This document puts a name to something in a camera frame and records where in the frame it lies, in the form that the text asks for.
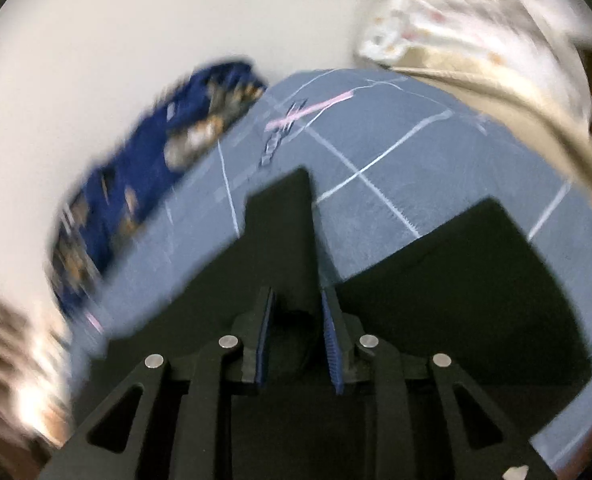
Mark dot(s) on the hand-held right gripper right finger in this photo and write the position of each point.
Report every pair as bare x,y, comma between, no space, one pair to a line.
332,345

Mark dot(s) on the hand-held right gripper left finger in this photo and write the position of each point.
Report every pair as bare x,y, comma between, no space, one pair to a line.
265,345

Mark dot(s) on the black pants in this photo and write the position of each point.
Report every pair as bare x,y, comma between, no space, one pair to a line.
476,300

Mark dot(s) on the blue dog print blanket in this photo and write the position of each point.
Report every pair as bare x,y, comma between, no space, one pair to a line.
140,170

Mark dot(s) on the blue checked bed sheet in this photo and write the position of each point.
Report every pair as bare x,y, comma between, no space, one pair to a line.
376,125

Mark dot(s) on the white floral pillow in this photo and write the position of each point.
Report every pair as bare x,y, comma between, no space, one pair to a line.
10,360

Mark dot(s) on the white spotted bedding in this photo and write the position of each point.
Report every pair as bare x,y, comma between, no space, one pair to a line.
476,15

